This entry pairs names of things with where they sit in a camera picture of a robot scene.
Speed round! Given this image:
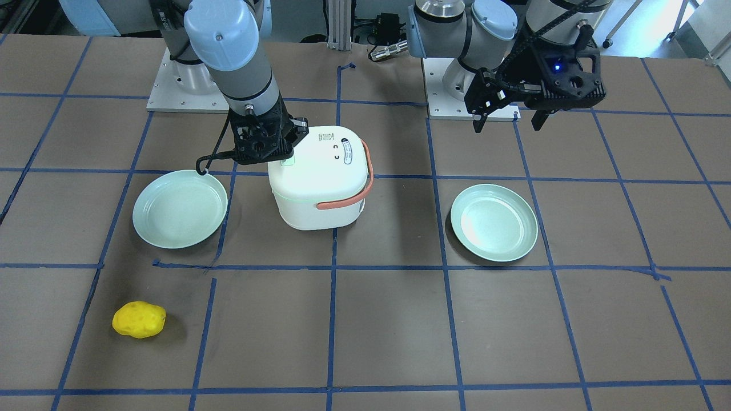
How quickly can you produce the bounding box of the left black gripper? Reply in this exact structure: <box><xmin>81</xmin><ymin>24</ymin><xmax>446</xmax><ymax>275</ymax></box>
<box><xmin>464</xmin><ymin>40</ymin><xmax>558</xmax><ymax>133</ymax></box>

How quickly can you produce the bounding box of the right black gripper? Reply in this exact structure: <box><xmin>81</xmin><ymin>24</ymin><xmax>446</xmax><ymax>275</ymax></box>
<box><xmin>227</xmin><ymin>102</ymin><xmax>309</xmax><ymax>167</ymax></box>

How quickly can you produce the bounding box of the white rice cooker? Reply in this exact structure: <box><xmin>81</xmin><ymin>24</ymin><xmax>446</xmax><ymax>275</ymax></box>
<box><xmin>267</xmin><ymin>126</ymin><xmax>375</xmax><ymax>231</ymax></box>

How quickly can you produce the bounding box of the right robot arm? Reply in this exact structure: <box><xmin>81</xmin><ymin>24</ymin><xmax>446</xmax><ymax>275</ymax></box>
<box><xmin>148</xmin><ymin>1</ymin><xmax>309</xmax><ymax>175</ymax></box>

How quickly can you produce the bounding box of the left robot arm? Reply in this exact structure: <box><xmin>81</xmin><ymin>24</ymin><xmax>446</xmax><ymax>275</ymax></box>
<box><xmin>407</xmin><ymin>1</ymin><xmax>611</xmax><ymax>132</ymax></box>

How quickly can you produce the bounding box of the green plate far side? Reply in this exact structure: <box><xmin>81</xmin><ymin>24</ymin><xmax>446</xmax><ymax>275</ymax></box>
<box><xmin>450</xmin><ymin>184</ymin><xmax>539</xmax><ymax>263</ymax></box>

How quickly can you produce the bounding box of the metal connector plug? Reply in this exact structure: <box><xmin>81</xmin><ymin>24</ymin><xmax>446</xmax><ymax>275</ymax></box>
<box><xmin>368</xmin><ymin>40</ymin><xmax>409</xmax><ymax>63</ymax></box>

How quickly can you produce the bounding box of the green plate near potato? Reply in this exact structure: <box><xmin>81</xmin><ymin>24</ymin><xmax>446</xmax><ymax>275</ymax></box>
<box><xmin>131</xmin><ymin>170</ymin><xmax>228</xmax><ymax>249</ymax></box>

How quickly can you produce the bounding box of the black power adapter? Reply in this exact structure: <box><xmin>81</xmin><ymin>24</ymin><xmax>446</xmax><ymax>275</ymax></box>
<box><xmin>373</xmin><ymin>13</ymin><xmax>401</xmax><ymax>45</ymax></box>

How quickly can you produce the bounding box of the yellow toy potato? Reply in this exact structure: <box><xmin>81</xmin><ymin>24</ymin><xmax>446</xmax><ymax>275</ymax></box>
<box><xmin>112</xmin><ymin>301</ymin><xmax>167</xmax><ymax>339</ymax></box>

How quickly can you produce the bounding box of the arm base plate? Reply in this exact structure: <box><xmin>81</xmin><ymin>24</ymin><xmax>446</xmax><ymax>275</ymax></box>
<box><xmin>423</xmin><ymin>57</ymin><xmax>521</xmax><ymax>122</ymax></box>
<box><xmin>146</xmin><ymin>49</ymin><xmax>229</xmax><ymax>114</ymax></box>

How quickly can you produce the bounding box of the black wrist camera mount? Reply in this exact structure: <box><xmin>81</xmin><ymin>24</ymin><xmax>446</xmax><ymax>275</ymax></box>
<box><xmin>537</xmin><ymin>20</ymin><xmax>607</xmax><ymax>110</ymax></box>

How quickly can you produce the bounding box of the aluminium frame post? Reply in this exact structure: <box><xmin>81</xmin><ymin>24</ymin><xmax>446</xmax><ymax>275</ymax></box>
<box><xmin>323</xmin><ymin>1</ymin><xmax>355</xmax><ymax>52</ymax></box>

